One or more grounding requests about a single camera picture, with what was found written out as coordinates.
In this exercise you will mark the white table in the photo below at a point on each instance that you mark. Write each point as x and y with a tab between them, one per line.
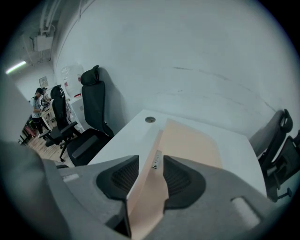
236	152

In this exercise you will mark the white water dispenser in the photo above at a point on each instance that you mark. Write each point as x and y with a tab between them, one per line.
77	110

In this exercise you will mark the clear water dispenser bottle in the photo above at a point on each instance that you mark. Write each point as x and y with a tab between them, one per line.
72	79

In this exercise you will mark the framed wall notice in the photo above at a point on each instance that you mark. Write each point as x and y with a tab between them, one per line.
43	81

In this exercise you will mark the light wooden desk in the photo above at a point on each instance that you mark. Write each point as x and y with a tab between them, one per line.
47	114

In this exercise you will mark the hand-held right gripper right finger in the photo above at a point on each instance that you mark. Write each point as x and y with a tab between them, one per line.
211	211

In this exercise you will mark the beige cardboard sheet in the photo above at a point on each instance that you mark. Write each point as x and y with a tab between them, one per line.
187	143

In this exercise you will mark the black office chair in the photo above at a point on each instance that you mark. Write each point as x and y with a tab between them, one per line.
58	112
281	164
269	133
93	105

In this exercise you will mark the white electrical box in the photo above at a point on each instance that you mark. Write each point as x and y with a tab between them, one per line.
43	43

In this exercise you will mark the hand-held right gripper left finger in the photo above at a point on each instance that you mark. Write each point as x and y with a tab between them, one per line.
89	199

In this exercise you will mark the ceiling strip light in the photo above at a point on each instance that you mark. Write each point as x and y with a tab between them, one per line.
15	67

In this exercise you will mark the white ceiling pipes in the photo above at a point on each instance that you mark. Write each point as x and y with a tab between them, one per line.
48	16

